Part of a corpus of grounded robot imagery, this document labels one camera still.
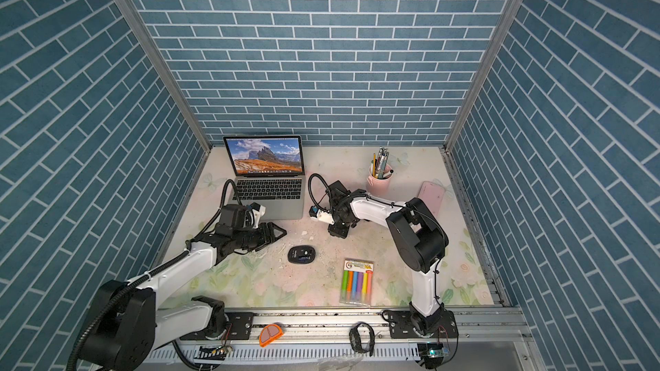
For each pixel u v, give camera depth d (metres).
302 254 0.85
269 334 0.70
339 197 0.77
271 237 0.76
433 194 1.03
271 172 1.08
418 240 0.50
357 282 0.82
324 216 0.85
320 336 0.73
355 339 0.68
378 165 0.97
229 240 0.66
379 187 0.98
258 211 0.83
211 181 1.08
